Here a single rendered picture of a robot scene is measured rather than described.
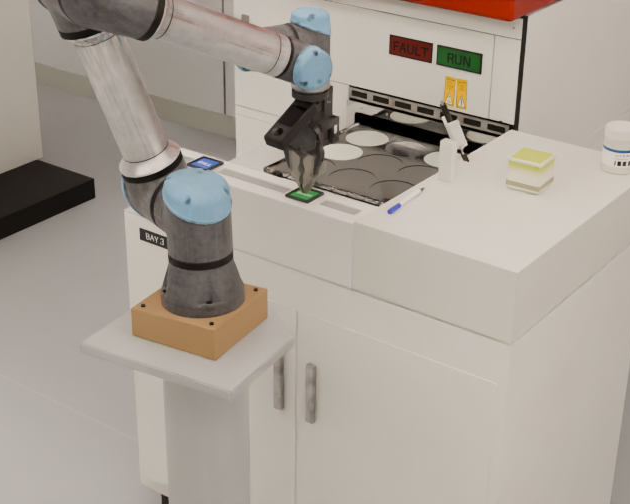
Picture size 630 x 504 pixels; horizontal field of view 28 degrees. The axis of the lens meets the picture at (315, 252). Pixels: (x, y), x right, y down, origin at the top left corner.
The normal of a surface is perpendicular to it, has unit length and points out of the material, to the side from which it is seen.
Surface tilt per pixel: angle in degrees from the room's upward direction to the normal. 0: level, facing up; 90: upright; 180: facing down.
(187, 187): 6
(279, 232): 90
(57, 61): 90
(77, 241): 0
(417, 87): 90
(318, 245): 90
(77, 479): 0
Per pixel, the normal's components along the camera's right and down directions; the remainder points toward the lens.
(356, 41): -0.59, 0.35
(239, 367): 0.01, -0.90
